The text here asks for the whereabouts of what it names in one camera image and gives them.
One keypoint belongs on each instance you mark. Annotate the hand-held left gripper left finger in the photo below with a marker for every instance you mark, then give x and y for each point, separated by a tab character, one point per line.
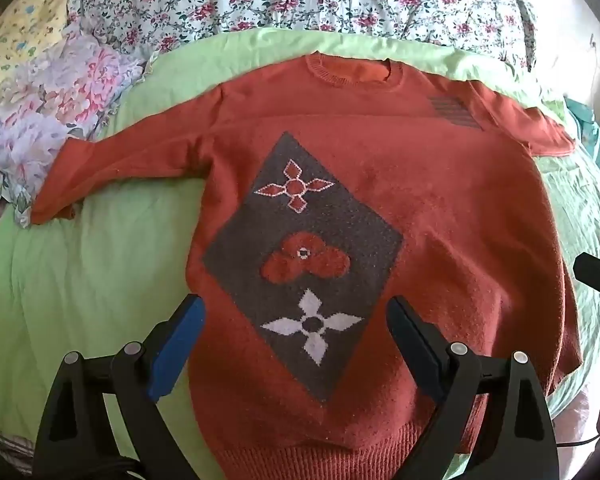
177	345

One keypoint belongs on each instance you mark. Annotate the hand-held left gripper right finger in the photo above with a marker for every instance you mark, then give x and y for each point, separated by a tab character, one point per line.
416	345

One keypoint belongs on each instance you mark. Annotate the red knitted sweater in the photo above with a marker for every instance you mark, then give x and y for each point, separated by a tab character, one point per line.
455	210

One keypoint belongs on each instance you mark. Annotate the light green bed sheet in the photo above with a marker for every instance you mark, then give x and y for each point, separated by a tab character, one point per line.
105	260

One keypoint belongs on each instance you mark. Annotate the teal cloth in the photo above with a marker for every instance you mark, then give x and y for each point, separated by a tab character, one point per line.
592	130

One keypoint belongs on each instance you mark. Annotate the pastel floral ruffled cloth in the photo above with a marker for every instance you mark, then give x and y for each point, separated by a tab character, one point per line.
55	95

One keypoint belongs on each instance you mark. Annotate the yellow printed cloth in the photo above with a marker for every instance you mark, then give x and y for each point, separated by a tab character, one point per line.
20	35

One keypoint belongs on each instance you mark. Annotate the white pink floral quilt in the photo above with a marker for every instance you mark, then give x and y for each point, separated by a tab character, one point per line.
280	0

